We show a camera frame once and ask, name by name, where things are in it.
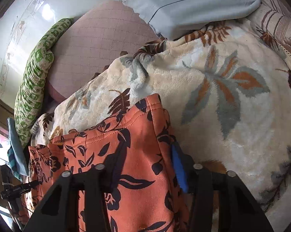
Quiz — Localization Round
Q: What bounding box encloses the orange floral shirt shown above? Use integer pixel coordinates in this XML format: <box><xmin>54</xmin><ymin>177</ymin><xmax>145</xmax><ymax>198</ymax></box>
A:
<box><xmin>26</xmin><ymin>94</ymin><xmax>188</xmax><ymax>231</ymax></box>

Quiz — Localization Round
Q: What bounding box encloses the teal striped cloth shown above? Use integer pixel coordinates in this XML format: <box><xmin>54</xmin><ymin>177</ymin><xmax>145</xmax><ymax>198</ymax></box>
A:
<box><xmin>7</xmin><ymin>147</ymin><xmax>23</xmax><ymax>182</ymax></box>

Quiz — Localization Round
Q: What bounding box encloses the blue folded cloth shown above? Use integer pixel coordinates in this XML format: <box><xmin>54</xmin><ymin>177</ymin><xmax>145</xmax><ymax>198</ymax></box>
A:
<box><xmin>7</xmin><ymin>117</ymin><xmax>29</xmax><ymax>176</ymax></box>

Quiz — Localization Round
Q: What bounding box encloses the green patterned pillow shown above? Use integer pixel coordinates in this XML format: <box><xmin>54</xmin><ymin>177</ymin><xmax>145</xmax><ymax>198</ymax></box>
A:
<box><xmin>14</xmin><ymin>18</ymin><xmax>73</xmax><ymax>148</ymax></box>

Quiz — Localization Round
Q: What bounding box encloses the cream leaf-pattern blanket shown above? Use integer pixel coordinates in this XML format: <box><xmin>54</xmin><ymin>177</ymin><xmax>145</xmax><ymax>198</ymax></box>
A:
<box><xmin>30</xmin><ymin>21</ymin><xmax>291</xmax><ymax>232</ymax></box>

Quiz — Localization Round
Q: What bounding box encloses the pink quilted mattress cover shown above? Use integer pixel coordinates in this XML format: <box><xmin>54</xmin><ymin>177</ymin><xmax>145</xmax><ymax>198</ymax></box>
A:
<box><xmin>46</xmin><ymin>0</ymin><xmax>157</xmax><ymax>103</ymax></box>

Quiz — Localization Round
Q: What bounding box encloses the striped floral bedspread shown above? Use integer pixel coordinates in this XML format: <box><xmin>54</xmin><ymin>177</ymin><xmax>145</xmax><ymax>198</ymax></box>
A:
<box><xmin>248</xmin><ymin>0</ymin><xmax>291</xmax><ymax>57</ymax></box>

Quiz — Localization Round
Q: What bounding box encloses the grey-blue pillow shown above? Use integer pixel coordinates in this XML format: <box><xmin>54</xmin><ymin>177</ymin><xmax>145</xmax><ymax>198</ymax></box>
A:
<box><xmin>116</xmin><ymin>0</ymin><xmax>261</xmax><ymax>40</ymax></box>

